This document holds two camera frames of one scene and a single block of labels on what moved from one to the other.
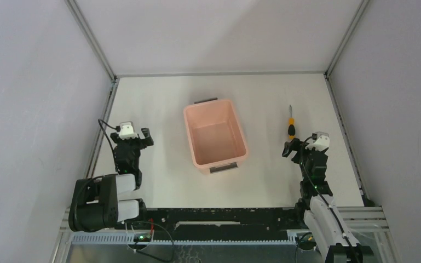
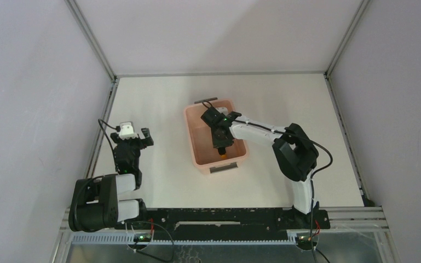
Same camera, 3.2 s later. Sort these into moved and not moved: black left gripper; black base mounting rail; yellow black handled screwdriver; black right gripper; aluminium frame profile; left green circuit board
Moved: yellow black handled screwdriver; black right gripper
Not moved: black left gripper; left green circuit board; aluminium frame profile; black base mounting rail
